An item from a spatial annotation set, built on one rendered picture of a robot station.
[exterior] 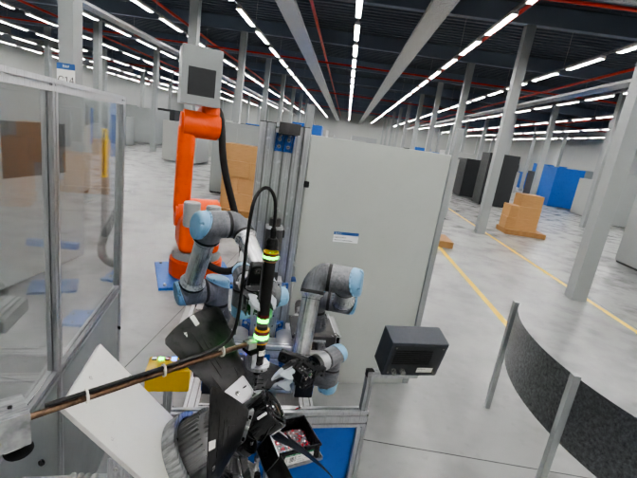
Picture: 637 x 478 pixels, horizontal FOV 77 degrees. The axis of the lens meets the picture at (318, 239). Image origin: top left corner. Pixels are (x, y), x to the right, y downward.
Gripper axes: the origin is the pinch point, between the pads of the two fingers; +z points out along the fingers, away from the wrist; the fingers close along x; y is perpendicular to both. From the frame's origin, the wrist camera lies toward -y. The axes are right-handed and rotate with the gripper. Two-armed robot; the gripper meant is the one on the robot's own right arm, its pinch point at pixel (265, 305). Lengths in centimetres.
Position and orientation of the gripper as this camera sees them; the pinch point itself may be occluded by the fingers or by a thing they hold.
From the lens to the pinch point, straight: 117.4
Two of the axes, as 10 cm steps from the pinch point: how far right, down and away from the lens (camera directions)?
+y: -1.4, 9.6, 2.4
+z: 3.6, 2.7, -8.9
